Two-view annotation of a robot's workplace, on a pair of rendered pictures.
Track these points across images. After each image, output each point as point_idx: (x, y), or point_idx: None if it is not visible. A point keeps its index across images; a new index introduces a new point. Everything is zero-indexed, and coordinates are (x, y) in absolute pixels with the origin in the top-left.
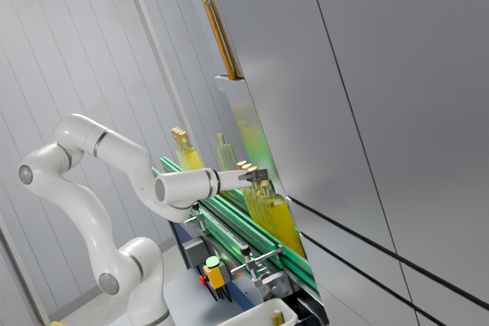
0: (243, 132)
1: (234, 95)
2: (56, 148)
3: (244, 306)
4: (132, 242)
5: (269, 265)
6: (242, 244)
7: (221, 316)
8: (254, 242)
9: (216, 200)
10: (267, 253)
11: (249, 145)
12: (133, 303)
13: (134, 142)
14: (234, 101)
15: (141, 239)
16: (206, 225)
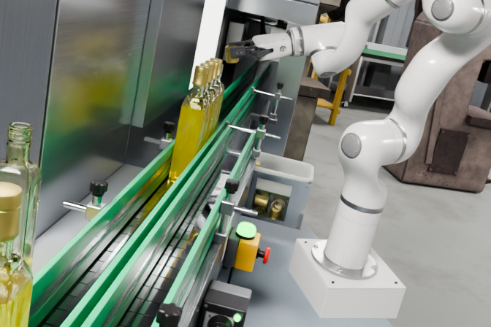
0: (66, 78)
1: None
2: None
3: None
4: (372, 120)
5: (225, 160)
6: (210, 191)
7: None
8: (212, 166)
9: (172, 202)
10: (221, 152)
11: (68, 107)
12: (379, 179)
13: None
14: None
15: (360, 121)
16: (215, 229)
